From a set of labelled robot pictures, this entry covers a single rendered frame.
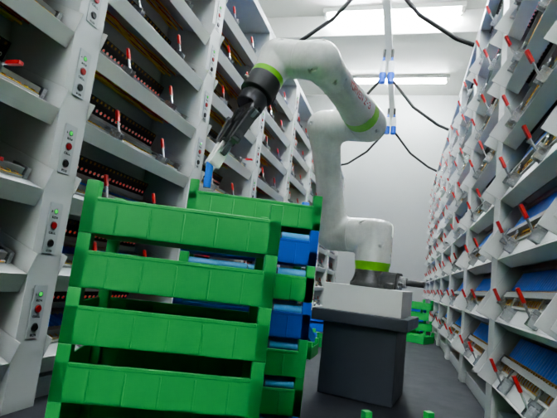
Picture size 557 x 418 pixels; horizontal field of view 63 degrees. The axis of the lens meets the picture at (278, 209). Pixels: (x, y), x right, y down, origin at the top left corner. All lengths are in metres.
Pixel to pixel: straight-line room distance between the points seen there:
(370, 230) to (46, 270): 1.03
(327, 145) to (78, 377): 1.16
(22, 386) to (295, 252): 0.70
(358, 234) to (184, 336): 1.06
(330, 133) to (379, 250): 0.44
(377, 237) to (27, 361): 1.11
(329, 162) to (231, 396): 1.08
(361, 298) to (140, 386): 1.00
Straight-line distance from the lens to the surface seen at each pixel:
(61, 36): 1.28
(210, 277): 0.70
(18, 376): 1.24
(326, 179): 1.66
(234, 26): 2.26
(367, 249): 1.65
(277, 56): 1.26
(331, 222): 1.69
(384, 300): 1.57
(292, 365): 1.04
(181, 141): 1.85
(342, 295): 1.60
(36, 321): 1.23
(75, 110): 1.27
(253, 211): 1.01
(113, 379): 0.73
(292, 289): 1.02
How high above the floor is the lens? 0.37
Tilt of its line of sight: 8 degrees up
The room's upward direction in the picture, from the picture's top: 7 degrees clockwise
